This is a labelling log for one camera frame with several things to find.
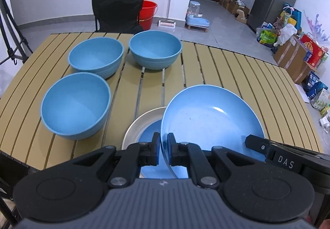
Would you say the green white bag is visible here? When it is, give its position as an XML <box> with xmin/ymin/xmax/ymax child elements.
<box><xmin>310</xmin><ymin>88</ymin><xmax>330</xmax><ymax>111</ymax></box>

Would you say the blue pet water feeder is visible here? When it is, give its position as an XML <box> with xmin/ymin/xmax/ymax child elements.
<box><xmin>185</xmin><ymin>1</ymin><xmax>211</xmax><ymax>32</ymax></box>

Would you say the cream round plate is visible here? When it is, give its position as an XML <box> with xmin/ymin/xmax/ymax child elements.
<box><xmin>121</xmin><ymin>106</ymin><xmax>167</xmax><ymax>151</ymax></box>

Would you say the blue gift bag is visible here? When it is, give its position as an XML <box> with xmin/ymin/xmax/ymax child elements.
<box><xmin>280</xmin><ymin>3</ymin><xmax>302</xmax><ymax>30</ymax></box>

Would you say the black tripod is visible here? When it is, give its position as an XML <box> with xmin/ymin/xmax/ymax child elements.
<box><xmin>0</xmin><ymin>0</ymin><xmax>33</xmax><ymax>65</ymax></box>

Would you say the large taped cardboard box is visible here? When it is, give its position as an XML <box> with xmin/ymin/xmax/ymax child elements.
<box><xmin>273</xmin><ymin>34</ymin><xmax>319</xmax><ymax>84</ymax></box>

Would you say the white plastic bag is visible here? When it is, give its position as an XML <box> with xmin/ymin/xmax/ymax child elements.
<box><xmin>273</xmin><ymin>23</ymin><xmax>298</xmax><ymax>47</ymax></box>

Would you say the small white device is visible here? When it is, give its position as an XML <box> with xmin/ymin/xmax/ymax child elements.
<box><xmin>319</xmin><ymin>115</ymin><xmax>330</xmax><ymax>133</ymax></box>

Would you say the tan cardboard scratcher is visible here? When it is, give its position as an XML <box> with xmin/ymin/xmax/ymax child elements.
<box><xmin>236</xmin><ymin>9</ymin><xmax>250</xmax><ymax>23</ymax></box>

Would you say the green plastic bag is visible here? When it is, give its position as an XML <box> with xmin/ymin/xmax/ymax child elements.
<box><xmin>257</xmin><ymin>29</ymin><xmax>278</xmax><ymax>45</ymax></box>

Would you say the red gift box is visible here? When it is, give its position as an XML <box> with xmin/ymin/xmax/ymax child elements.
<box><xmin>300</xmin><ymin>34</ymin><xmax>326</xmax><ymax>68</ymax></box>

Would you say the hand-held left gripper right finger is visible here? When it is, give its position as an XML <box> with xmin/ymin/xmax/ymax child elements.
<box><xmin>167</xmin><ymin>133</ymin><xmax>258</xmax><ymax>188</ymax></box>

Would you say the deep blue bowl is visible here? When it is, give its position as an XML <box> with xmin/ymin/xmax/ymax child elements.
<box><xmin>40</xmin><ymin>72</ymin><xmax>112</xmax><ymax>141</ymax></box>
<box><xmin>128</xmin><ymin>30</ymin><xmax>182</xmax><ymax>71</ymax></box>
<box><xmin>68</xmin><ymin>37</ymin><xmax>124</xmax><ymax>79</ymax></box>

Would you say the purple coral decoration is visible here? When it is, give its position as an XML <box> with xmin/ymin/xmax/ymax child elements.
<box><xmin>303</xmin><ymin>11</ymin><xmax>330</xmax><ymax>47</ymax></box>

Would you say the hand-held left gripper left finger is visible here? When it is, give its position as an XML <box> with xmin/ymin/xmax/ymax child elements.
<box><xmin>72</xmin><ymin>132</ymin><xmax>160</xmax><ymax>188</ymax></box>

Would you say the blue pet food bag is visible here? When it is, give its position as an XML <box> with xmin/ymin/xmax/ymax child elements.
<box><xmin>303</xmin><ymin>72</ymin><xmax>324</xmax><ymax>101</ymax></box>

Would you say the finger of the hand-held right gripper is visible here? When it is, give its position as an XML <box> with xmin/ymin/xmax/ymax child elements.
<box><xmin>245</xmin><ymin>135</ymin><xmax>271</xmax><ymax>162</ymax></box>

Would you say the black folding chair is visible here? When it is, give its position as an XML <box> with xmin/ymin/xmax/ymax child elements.
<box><xmin>91</xmin><ymin>0</ymin><xmax>145</xmax><ymax>35</ymax></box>

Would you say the red plastic bucket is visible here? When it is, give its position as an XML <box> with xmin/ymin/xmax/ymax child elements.
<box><xmin>139</xmin><ymin>0</ymin><xmax>158</xmax><ymax>31</ymax></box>

